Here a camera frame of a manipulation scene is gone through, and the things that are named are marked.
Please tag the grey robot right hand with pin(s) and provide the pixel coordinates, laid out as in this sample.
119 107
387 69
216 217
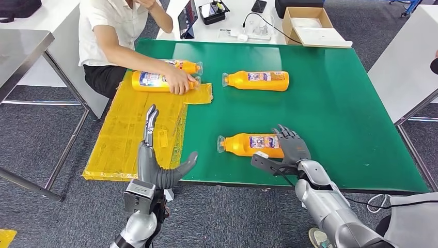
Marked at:
294 149

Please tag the person's right hand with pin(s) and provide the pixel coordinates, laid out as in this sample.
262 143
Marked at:
179 82

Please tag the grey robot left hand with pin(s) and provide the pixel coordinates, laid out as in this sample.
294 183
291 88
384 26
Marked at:
150 167

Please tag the person's left hand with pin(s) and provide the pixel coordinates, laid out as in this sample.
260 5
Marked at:
147 3

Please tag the orange detergent bottle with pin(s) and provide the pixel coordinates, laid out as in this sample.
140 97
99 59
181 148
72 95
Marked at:
186 66
239 145
147 82
256 84

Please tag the black round object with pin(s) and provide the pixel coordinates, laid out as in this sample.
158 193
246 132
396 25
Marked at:
434 66

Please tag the person's right forearm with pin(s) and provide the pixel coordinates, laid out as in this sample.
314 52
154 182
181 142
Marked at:
147 65

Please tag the person's left forearm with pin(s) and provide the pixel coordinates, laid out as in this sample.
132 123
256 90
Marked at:
164 20

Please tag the white table leg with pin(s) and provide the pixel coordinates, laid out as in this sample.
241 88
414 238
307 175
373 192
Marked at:
170 195

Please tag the black tablet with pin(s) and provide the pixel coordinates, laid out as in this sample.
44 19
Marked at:
187 17

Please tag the yellow taped cardboard sheet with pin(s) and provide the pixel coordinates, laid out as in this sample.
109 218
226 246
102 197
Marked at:
126 130

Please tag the person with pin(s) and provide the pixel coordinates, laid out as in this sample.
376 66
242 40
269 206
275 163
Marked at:
417 222
106 27

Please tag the white desk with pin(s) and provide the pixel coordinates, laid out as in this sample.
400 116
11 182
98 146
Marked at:
403 61
207 34
51 13

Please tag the green table mat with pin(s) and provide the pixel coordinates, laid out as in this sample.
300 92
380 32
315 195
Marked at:
342 113

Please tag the black charger tray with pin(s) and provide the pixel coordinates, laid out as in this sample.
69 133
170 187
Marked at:
208 13

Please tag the white power adapter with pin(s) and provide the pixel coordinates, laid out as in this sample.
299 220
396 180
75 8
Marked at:
242 37

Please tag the person's foot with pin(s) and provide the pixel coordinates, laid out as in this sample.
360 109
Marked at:
318 239

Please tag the clear white power strip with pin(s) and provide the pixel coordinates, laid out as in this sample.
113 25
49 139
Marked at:
260 30

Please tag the black smartphone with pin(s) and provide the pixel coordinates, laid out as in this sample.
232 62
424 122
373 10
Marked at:
259 6

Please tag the white foam sheet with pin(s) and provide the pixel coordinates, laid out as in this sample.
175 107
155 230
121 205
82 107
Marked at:
321 37

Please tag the brown cardboard box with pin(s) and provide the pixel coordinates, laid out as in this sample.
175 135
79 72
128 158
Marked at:
286 30

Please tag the black bag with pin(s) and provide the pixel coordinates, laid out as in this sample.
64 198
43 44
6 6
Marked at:
17 8

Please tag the grey steel table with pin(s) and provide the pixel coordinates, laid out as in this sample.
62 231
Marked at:
20 51

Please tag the black case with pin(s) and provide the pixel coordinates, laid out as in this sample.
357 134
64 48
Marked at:
297 7

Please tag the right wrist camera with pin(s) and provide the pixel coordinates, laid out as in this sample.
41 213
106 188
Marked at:
270 166

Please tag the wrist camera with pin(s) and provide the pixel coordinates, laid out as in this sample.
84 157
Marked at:
138 197
270 166

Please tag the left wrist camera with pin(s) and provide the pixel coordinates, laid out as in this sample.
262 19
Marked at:
138 197

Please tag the blue steel frame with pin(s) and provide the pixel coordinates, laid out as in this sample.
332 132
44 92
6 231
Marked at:
409 8

